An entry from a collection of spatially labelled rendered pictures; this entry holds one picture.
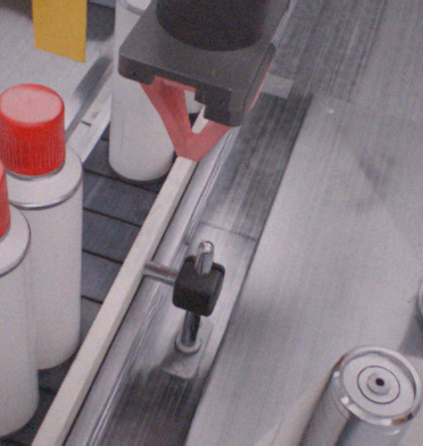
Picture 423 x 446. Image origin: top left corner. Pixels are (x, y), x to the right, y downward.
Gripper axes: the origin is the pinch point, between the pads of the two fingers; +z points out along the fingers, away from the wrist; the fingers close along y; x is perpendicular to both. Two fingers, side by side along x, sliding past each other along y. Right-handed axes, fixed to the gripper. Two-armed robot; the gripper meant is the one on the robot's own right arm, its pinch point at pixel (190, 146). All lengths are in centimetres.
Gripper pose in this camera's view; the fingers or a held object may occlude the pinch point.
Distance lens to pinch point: 50.1
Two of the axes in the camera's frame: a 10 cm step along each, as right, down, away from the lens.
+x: -9.4, -3.1, 1.1
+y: 3.0, -6.8, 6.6
